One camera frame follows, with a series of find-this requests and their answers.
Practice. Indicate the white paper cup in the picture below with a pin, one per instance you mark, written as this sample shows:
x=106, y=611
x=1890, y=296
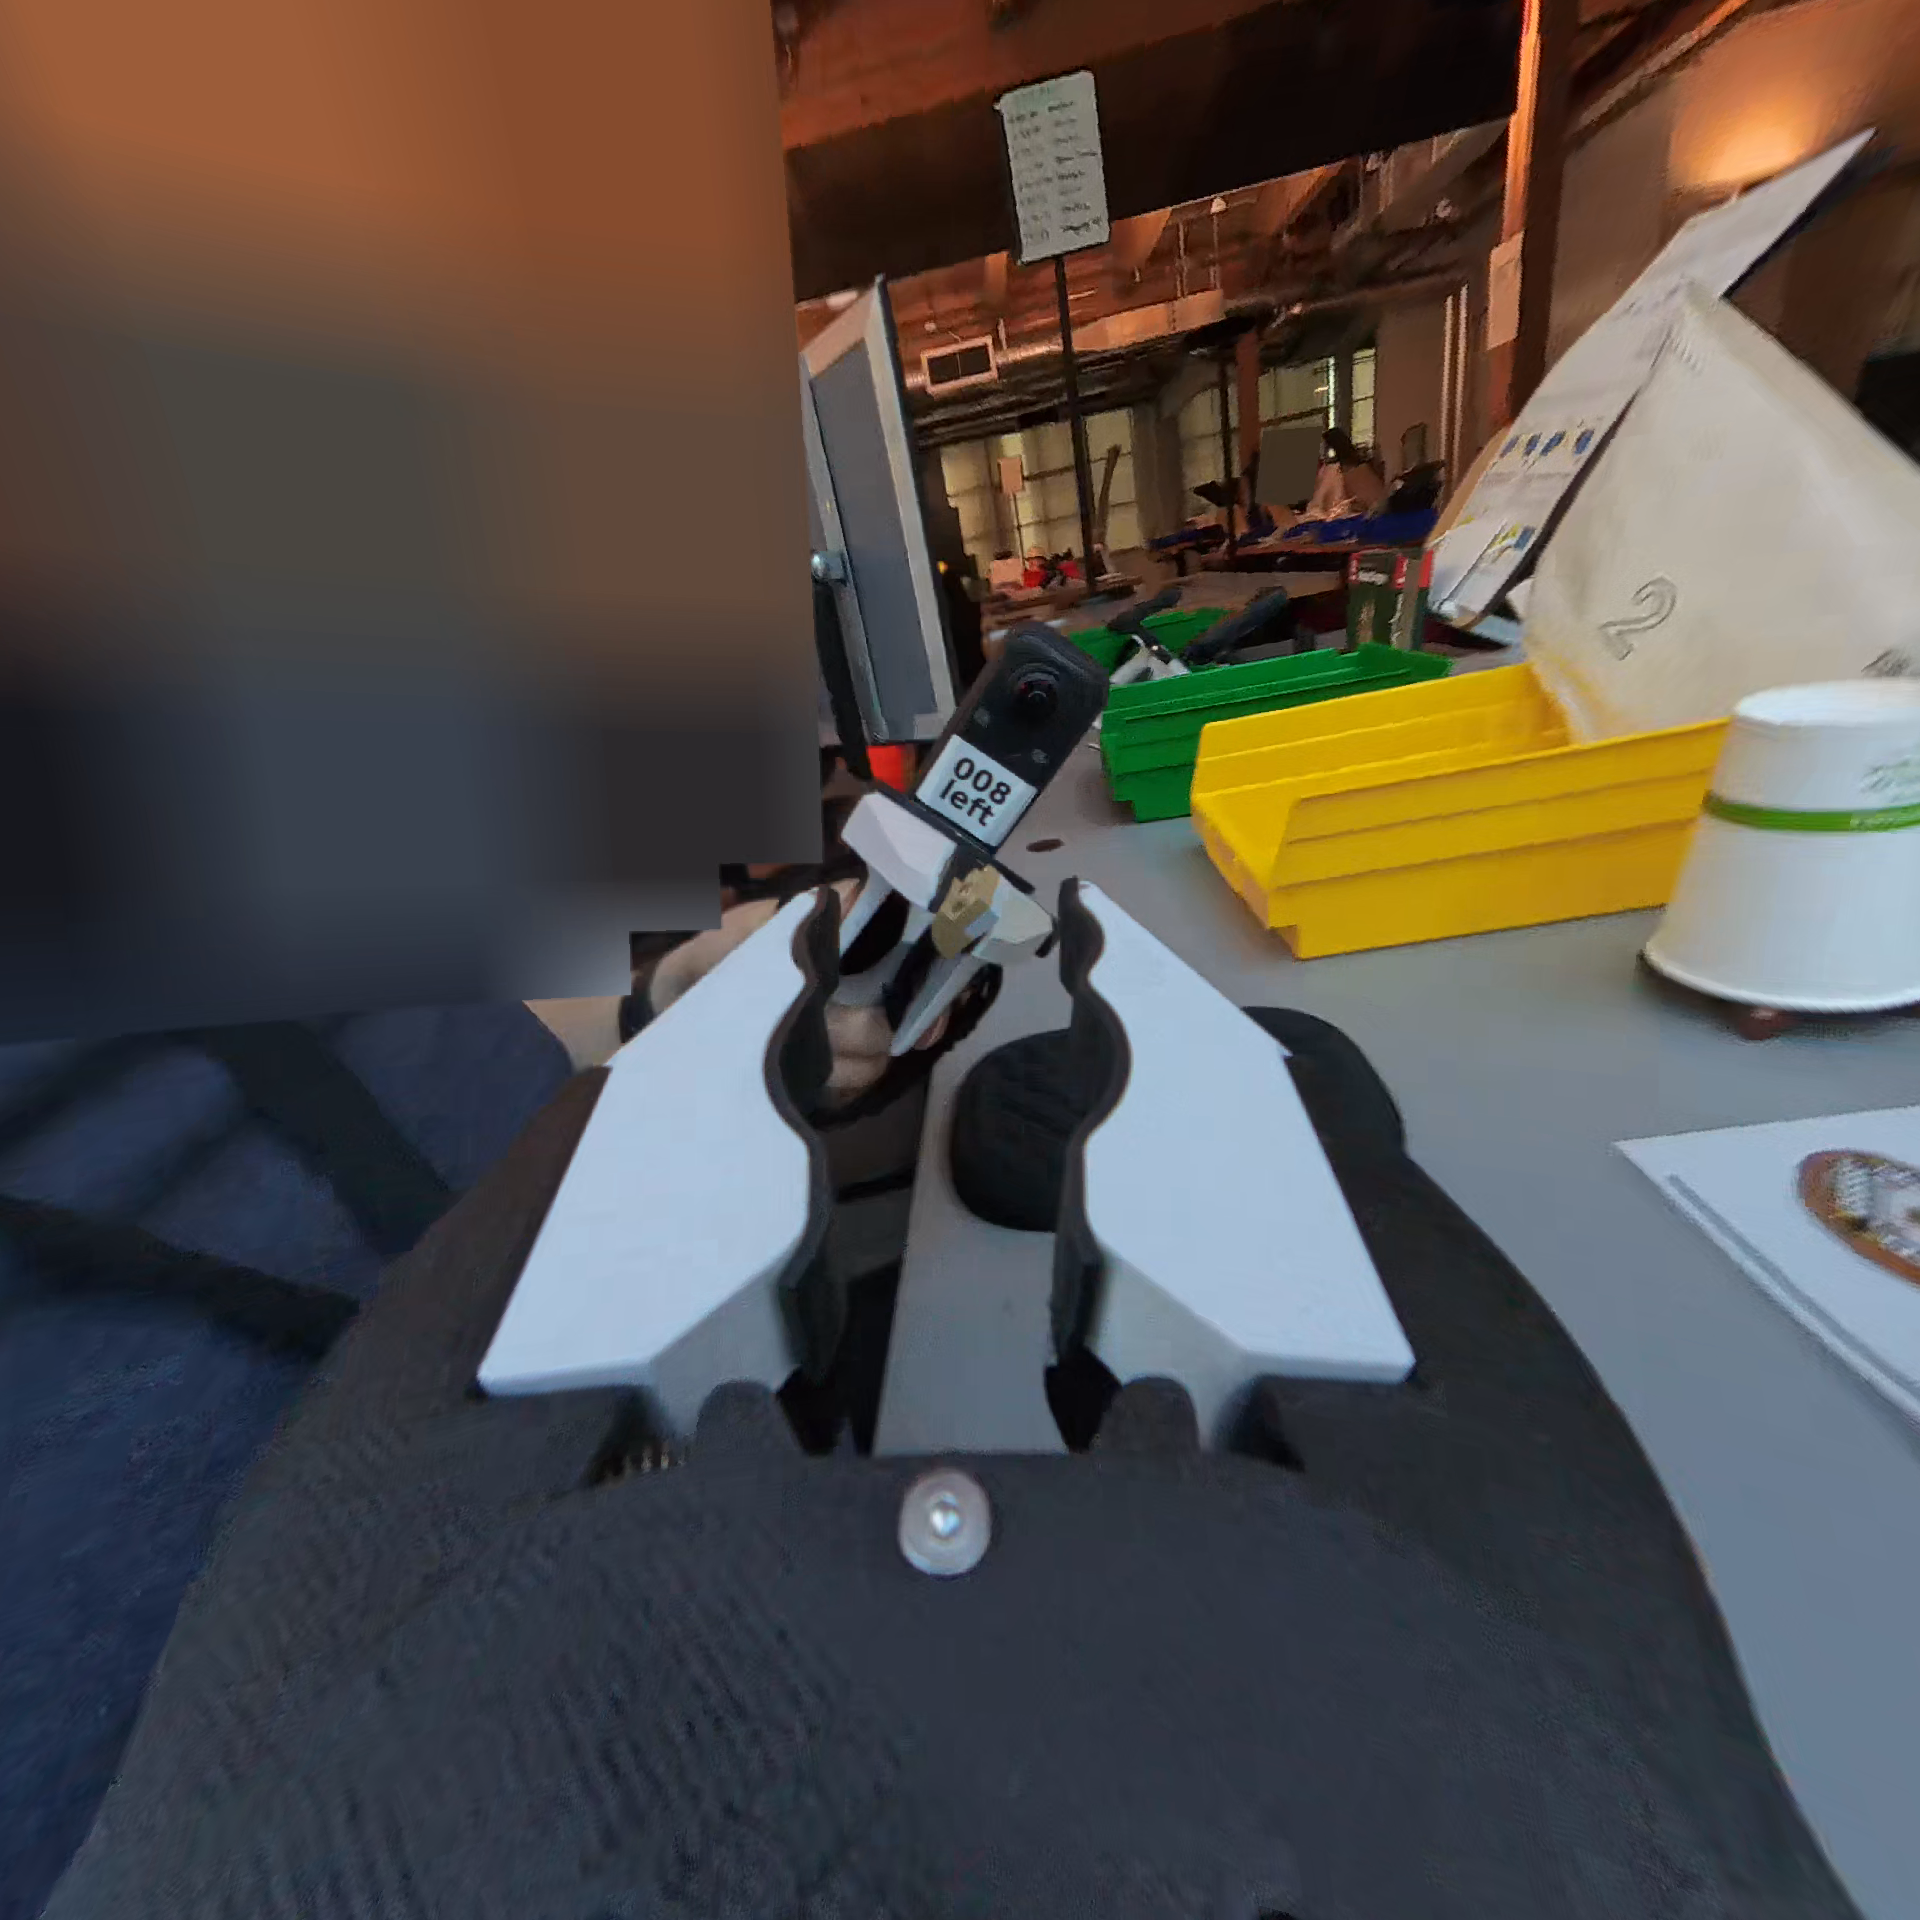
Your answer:
x=1816, y=885

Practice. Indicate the person's blue sweater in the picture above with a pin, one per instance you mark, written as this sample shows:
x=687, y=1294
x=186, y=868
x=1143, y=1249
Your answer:
x=91, y=1576

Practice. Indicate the tan lego piece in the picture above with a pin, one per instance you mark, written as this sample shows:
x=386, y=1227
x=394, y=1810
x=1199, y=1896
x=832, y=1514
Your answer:
x=963, y=908

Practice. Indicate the brown lego piece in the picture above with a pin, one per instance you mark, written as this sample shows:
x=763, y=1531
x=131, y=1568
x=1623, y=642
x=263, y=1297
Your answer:
x=1764, y=1022

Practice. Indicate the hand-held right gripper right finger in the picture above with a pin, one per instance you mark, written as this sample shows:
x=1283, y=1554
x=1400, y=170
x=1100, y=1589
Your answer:
x=1244, y=1201

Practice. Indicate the person's left hand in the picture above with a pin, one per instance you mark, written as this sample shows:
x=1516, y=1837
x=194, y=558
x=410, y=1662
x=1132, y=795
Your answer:
x=863, y=1059

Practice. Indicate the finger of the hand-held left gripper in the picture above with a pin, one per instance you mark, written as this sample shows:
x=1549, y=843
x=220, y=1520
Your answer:
x=1018, y=915
x=896, y=840

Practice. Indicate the black stand pole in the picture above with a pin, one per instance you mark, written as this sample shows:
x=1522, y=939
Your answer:
x=839, y=660

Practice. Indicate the white numbered paper bag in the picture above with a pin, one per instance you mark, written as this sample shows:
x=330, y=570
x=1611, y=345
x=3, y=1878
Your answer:
x=1725, y=509

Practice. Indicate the small red green box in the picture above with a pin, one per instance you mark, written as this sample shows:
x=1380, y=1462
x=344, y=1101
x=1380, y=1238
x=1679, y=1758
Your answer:
x=1383, y=600

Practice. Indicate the green plastic bin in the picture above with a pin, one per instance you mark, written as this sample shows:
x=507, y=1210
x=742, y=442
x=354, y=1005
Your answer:
x=1163, y=629
x=1277, y=704

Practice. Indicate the grey framed panel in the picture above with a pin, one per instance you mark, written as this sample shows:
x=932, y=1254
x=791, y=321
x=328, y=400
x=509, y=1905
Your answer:
x=886, y=524

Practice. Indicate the orange cone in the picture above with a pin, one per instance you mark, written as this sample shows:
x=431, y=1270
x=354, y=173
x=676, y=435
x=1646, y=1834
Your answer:
x=892, y=762

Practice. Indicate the white list sign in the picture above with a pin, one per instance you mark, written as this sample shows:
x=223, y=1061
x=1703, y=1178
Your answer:
x=1053, y=165

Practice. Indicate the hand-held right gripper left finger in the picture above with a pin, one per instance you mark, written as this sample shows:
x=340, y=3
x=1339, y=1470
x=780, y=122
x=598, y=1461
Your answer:
x=661, y=1201

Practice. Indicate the folded instruction leaflet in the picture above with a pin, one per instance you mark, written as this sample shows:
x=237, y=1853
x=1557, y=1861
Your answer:
x=1621, y=376

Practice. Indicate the lego instruction booklet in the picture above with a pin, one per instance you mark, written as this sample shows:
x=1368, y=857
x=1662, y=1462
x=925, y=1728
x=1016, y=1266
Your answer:
x=1800, y=1229

